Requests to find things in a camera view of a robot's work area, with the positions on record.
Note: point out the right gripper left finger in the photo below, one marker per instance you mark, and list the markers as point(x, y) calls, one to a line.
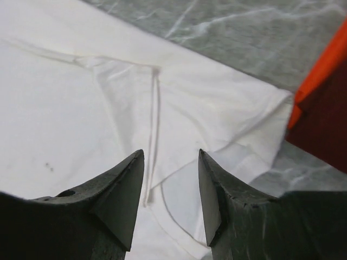
point(94, 220)

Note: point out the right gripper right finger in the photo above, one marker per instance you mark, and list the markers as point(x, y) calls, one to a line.
point(243, 223)

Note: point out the cream white t-shirt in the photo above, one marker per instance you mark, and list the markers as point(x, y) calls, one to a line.
point(80, 91)

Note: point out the folded maroon t-shirt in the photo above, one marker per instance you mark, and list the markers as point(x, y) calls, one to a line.
point(321, 129)

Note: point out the folded orange t-shirt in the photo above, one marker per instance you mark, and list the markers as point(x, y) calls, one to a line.
point(331, 57)

